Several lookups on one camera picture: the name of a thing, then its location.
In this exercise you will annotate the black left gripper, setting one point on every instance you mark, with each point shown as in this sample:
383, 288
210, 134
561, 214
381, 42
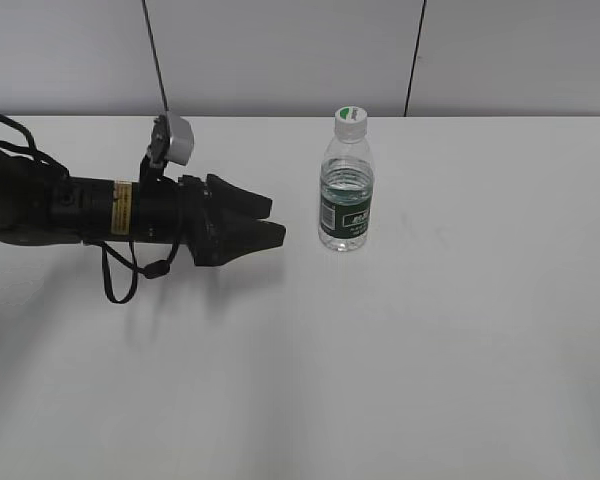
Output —
236, 239

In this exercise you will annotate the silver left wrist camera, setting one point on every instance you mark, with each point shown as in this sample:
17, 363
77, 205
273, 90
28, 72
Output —
171, 141

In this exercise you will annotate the clear water bottle green label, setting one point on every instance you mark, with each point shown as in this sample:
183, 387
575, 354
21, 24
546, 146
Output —
346, 189

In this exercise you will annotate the white green bottle cap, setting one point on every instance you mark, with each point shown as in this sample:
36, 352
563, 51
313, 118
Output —
351, 123

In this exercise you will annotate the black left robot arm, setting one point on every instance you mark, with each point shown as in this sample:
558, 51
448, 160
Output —
216, 220

